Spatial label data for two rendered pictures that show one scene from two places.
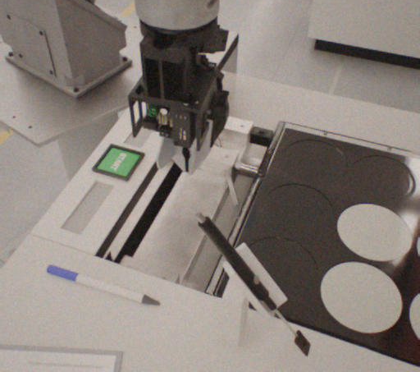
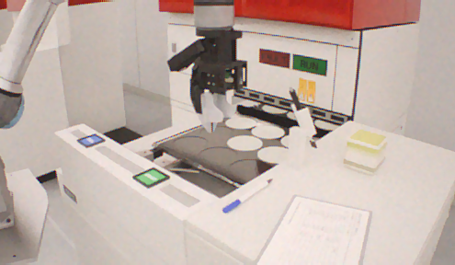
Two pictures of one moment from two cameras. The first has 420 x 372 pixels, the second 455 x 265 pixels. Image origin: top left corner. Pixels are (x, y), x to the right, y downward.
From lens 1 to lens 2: 69 cm
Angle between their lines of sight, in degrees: 59
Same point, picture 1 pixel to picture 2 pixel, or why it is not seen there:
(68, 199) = (164, 201)
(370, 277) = (268, 150)
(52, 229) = (187, 211)
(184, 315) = (280, 176)
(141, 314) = (274, 187)
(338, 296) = (273, 159)
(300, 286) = (263, 166)
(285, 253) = (242, 165)
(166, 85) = (233, 55)
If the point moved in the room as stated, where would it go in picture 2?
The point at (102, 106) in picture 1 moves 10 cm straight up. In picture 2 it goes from (36, 217) to (26, 182)
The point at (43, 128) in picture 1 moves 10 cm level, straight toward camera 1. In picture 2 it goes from (23, 250) to (63, 254)
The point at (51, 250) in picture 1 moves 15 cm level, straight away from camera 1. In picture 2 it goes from (207, 211) to (119, 213)
